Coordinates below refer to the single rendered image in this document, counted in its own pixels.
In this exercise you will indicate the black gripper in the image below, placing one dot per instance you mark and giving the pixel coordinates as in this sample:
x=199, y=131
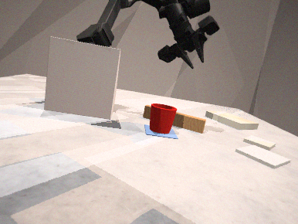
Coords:
x=184, y=34

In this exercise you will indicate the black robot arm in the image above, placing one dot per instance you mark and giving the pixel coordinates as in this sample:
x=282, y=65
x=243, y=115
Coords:
x=100, y=34

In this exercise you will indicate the red cup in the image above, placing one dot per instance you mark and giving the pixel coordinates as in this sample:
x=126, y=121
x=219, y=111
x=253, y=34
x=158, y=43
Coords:
x=162, y=117

